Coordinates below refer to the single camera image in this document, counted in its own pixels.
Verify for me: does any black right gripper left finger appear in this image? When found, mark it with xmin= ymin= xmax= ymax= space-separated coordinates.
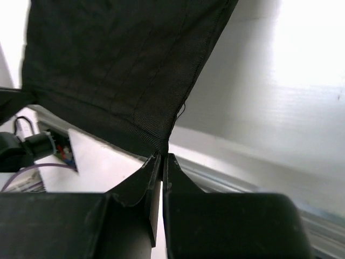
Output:
xmin=1 ymin=155 xmax=161 ymax=258

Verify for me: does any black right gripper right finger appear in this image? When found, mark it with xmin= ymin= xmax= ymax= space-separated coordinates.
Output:
xmin=163 ymin=154 xmax=314 ymax=258

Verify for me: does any black pleated skirt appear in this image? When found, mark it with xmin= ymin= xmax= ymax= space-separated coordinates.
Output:
xmin=1 ymin=1 xmax=237 ymax=157

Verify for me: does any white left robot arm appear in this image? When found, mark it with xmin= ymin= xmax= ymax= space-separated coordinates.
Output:
xmin=1 ymin=116 xmax=57 ymax=173

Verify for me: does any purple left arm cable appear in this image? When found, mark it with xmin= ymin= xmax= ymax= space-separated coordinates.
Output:
xmin=0 ymin=163 xmax=78 ymax=193

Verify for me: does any aluminium front rail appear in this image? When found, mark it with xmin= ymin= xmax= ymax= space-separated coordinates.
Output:
xmin=169 ymin=144 xmax=344 ymax=258

